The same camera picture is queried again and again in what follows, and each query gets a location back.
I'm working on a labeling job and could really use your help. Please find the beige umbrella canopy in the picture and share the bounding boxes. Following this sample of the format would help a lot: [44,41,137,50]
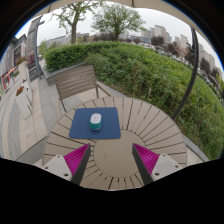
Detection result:
[33,0,201,34]

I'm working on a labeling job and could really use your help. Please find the bare-trunked leaning tree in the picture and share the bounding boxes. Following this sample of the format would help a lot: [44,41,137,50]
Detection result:
[51,1,101,45]

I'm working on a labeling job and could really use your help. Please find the white planter with flowers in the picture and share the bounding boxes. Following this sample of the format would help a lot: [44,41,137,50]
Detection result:
[17,57,30,85]
[14,85,34,120]

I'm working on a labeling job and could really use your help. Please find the round leafy green tree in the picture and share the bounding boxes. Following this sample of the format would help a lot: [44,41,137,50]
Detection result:
[91,3,147,42]

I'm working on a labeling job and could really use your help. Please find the distant apartment buildings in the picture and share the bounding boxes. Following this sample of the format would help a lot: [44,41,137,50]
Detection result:
[141,24,221,78]

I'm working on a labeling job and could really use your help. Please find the dark blue mouse pad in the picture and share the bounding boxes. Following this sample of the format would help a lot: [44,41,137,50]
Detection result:
[68,106,122,140]

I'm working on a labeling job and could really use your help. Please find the dark curved umbrella pole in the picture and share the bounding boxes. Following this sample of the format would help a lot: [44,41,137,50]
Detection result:
[171,28,200,122]

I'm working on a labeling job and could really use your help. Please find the white and teal computer mouse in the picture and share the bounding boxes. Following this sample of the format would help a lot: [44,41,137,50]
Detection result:
[88,112,103,131]

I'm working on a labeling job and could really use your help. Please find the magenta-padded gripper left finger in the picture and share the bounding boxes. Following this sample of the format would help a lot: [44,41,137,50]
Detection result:
[41,143,92,186]

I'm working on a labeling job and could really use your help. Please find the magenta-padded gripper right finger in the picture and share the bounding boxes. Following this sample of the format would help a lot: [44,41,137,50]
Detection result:
[131,143,184,186]

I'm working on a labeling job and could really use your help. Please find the brown slatted outdoor chair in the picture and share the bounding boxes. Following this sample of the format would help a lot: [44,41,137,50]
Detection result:
[53,64,113,116]

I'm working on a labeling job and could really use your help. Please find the tall grey sign pillar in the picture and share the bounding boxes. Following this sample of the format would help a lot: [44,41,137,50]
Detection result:
[25,15,46,83]

